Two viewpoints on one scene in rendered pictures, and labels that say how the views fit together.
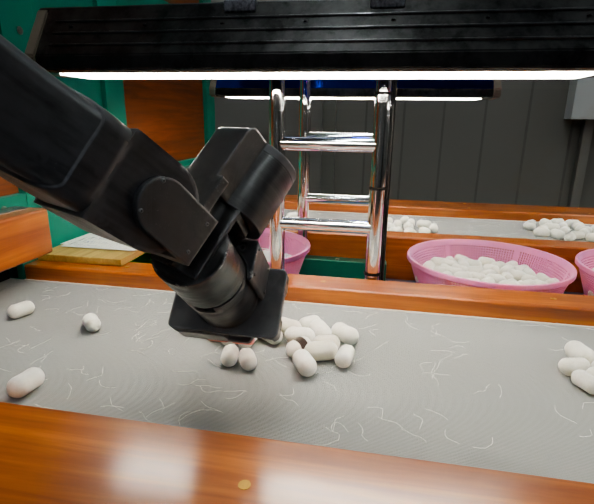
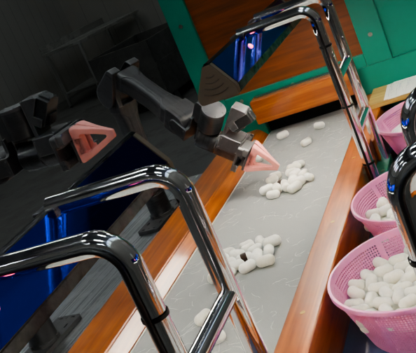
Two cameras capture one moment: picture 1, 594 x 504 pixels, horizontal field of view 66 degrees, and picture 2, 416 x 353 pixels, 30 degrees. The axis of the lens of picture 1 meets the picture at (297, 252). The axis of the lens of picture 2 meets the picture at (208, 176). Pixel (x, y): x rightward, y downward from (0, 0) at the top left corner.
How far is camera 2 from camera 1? 1.84 m
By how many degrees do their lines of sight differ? 99
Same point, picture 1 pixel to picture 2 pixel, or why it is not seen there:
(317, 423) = (233, 206)
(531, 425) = (225, 240)
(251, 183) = (199, 119)
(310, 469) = not seen: hidden behind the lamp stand
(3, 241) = (322, 90)
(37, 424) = (223, 171)
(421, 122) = not seen: outside the picture
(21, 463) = (208, 178)
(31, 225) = not seen: hidden behind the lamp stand
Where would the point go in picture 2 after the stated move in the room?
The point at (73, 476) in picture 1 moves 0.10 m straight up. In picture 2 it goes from (202, 185) to (186, 149)
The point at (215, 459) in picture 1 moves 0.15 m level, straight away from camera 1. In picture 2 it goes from (204, 195) to (261, 171)
